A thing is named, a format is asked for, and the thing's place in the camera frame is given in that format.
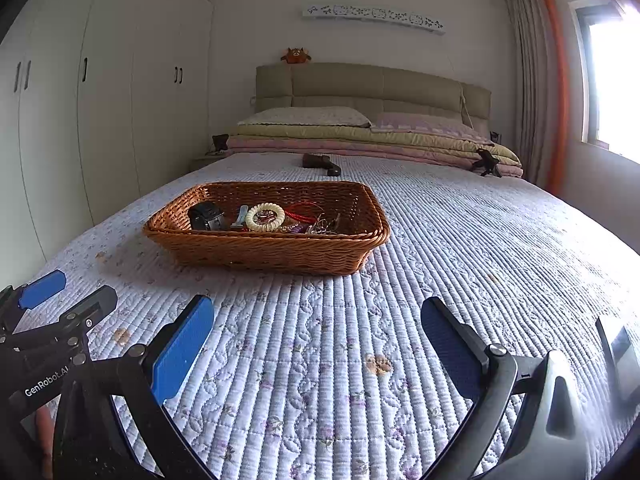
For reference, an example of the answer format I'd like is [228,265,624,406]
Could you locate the white carved wall shelf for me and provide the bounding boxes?
[302,4,446,36]

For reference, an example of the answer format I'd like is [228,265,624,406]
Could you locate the window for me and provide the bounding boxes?
[575,0,640,166]

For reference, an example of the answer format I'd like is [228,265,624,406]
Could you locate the dark brown object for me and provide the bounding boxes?
[302,153,342,177]

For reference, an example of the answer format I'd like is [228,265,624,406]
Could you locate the white wardrobe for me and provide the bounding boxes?
[0,0,221,271]

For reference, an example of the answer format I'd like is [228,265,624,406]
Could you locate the quilted floral bedspread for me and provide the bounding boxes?
[37,152,640,480]

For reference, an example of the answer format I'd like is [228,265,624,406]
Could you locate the orange curtain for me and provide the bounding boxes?
[534,0,571,196]

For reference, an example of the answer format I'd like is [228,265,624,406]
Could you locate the cream spiral hair tie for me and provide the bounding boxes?
[245,203,286,233]

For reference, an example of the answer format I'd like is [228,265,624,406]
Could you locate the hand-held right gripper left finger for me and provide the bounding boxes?
[52,294,216,480]

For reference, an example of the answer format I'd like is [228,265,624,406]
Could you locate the cream floral pillow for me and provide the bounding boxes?
[237,106,373,128]

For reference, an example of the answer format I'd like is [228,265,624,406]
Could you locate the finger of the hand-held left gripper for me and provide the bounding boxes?
[57,285,119,335]
[4,269,68,313]

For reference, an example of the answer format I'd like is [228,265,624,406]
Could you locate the stack of folded quilts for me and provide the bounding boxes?
[225,124,524,178]

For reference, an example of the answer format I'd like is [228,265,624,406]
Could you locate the brown wicker basket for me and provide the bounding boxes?
[143,181,391,276]

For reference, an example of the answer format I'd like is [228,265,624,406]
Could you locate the silver rhinestone hair clip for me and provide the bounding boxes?
[304,212,342,235]

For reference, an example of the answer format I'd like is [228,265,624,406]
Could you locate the black hair claw clip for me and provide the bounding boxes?
[188,201,227,232]

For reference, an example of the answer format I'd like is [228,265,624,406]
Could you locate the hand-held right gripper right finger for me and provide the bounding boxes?
[420,296,591,480]

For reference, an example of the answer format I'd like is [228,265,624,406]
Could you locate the pink pillow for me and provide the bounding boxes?
[372,112,493,142]

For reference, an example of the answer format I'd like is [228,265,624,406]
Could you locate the beige curtain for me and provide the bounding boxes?
[501,0,551,191]

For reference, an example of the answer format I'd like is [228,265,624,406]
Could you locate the beige padded headboard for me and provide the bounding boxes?
[255,62,493,128]

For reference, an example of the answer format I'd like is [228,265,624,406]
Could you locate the red coil bracelet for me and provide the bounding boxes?
[284,202,322,224]

